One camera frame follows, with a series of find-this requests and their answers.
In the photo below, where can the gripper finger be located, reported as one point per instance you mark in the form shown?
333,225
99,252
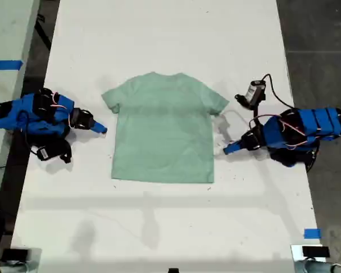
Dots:
234,147
98,127

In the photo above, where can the pale green T-shirt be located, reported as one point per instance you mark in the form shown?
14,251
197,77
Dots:
162,128

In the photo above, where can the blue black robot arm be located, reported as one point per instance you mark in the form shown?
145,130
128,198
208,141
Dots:
17,106
321,119

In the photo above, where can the long blue tape strip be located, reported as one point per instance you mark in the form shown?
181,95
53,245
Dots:
5,65

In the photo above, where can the square blue tape piece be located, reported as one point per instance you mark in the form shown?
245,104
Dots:
312,233

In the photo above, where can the metal clamp plate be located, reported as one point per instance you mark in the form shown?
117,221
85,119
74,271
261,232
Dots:
35,261
297,256

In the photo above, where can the small black box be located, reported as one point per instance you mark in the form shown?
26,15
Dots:
315,251
14,254

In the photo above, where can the small black clamp block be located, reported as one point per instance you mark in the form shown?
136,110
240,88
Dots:
173,270

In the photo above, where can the grey pipe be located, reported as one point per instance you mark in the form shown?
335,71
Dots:
315,267
5,268

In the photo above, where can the short black camera stalk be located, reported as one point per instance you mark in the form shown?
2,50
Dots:
257,112
65,146

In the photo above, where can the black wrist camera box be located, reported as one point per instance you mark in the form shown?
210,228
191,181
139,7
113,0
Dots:
44,153
251,91

